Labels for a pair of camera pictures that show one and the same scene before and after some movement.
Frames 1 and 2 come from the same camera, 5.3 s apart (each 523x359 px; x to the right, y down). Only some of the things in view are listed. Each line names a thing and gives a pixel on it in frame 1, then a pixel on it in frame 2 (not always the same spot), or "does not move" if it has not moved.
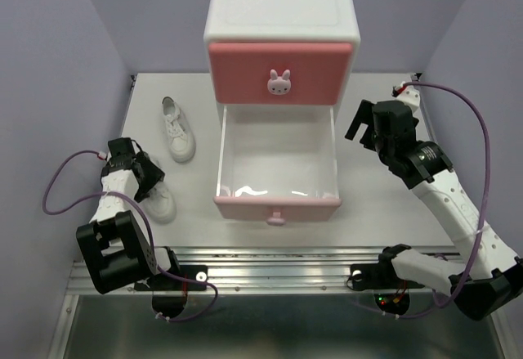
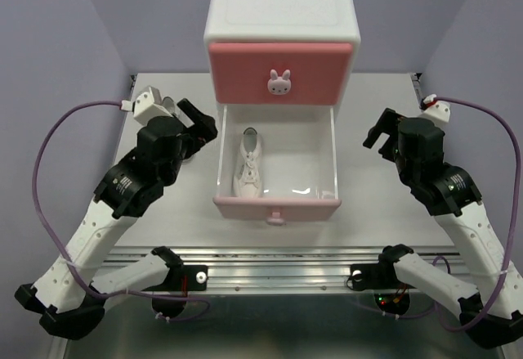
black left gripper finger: [144, 189] -> [204, 128]
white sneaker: [161, 204] -> [248, 173]
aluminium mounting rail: [239, 270] does not move
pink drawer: [280, 74] does not move
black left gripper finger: [152, 174] -> [190, 112]
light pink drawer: [277, 163] does not move
